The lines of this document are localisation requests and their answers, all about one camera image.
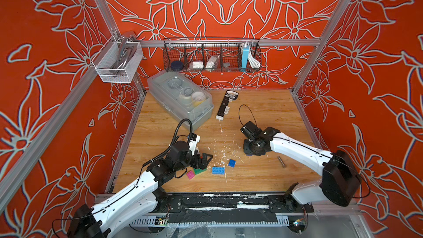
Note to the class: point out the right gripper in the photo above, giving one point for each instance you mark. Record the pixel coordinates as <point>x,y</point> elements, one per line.
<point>245,144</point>

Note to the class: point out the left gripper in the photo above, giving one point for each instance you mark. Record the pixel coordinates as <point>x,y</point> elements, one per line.
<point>204,164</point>

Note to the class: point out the light blue lego brick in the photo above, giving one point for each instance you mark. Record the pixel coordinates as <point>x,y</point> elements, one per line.
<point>218,170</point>

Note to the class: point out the pink lego brick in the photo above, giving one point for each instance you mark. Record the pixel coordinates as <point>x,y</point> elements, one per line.
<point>190,175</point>

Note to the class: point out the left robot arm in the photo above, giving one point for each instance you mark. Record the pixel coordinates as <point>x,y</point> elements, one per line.
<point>144,194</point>

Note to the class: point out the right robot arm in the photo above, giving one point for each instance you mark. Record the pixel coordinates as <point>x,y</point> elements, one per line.
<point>339,180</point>

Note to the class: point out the green lego brick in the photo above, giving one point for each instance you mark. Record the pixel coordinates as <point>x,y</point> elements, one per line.
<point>199,171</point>

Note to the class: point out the steel bolt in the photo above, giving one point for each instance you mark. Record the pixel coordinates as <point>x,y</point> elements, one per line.
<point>282,162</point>

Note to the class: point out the black white power strip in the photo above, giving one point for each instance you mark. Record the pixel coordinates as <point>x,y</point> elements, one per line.
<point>224,106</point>

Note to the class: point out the clear plastic storage box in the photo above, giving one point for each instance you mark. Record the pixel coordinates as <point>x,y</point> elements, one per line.
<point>181,97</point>

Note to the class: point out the light blue box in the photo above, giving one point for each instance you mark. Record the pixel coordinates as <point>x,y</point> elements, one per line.
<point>244,57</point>

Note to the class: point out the dark round jar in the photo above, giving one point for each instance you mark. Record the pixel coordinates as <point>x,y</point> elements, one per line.
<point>177,66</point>

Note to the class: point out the white mesh basket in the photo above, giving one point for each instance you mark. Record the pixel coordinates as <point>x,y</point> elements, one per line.
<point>114,64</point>

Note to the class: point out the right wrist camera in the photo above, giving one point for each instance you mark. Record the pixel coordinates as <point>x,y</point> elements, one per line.
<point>250,131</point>

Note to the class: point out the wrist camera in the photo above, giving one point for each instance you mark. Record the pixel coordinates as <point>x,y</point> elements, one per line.
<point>250,131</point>
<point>193,141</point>

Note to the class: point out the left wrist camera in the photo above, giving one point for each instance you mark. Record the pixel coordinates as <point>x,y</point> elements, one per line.
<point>193,141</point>

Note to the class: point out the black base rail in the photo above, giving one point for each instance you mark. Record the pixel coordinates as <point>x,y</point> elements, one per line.
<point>226,209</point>

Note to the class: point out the black wire basket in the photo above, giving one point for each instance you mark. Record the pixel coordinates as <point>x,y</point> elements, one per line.
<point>218,54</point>

